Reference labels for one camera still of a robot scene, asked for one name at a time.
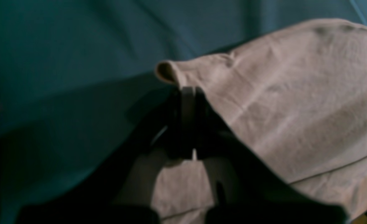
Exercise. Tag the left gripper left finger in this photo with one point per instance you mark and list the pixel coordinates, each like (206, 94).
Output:
(120, 190)

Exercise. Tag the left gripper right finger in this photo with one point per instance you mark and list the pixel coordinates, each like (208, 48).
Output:
(265, 199)

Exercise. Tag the beige T-shirt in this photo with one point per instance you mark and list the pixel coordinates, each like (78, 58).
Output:
(298, 98)

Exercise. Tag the blue table cloth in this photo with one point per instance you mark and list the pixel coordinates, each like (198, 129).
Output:
(76, 75)

